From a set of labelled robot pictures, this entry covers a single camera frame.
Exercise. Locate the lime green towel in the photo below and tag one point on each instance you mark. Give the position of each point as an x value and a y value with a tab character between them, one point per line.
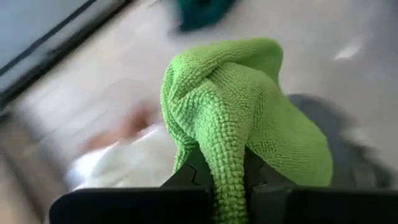
230	109

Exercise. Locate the peach towel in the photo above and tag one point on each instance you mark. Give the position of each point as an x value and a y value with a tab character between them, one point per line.
130	127

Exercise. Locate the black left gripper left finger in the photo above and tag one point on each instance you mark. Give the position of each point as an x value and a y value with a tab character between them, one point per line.
130	205

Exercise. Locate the dark green towel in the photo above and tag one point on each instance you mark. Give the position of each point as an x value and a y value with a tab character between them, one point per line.
202	14

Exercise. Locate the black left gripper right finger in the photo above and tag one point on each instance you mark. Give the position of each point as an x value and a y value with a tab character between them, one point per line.
326	207

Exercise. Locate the white towel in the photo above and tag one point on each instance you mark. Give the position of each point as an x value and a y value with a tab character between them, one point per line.
124	165

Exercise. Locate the grey towel with tag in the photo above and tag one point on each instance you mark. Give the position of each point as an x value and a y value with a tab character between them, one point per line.
348	140

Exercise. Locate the black metal table frame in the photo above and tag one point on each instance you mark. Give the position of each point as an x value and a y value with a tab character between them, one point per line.
62	51

